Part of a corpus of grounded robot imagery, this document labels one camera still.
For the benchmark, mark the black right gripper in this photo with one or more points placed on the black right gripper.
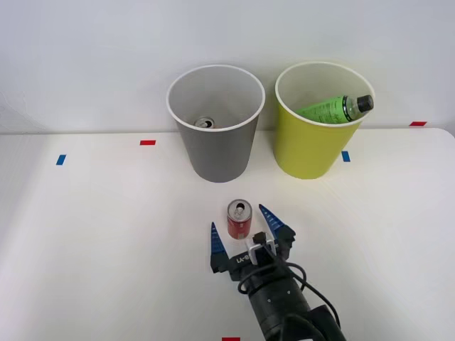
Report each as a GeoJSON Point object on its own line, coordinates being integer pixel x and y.
{"type": "Point", "coordinates": [240, 264]}

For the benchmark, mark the red drink can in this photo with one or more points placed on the red drink can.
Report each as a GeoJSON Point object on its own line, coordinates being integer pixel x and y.
{"type": "Point", "coordinates": [239, 224]}

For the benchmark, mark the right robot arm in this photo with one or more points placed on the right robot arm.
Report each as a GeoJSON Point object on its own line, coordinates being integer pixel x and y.
{"type": "Point", "coordinates": [281, 302]}

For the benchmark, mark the grey plastic waste bin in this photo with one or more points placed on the grey plastic waste bin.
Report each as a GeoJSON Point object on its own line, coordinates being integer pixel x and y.
{"type": "Point", "coordinates": [217, 152]}

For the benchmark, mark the yellow-green plastic waste bin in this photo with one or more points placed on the yellow-green plastic waste bin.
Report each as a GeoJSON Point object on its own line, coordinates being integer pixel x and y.
{"type": "Point", "coordinates": [309, 149]}

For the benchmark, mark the silver top drink can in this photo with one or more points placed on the silver top drink can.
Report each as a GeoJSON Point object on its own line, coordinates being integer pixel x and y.
{"type": "Point", "coordinates": [204, 122]}

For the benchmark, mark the green label plastic bottle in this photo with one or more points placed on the green label plastic bottle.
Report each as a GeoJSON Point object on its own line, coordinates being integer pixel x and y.
{"type": "Point", "coordinates": [325, 110]}

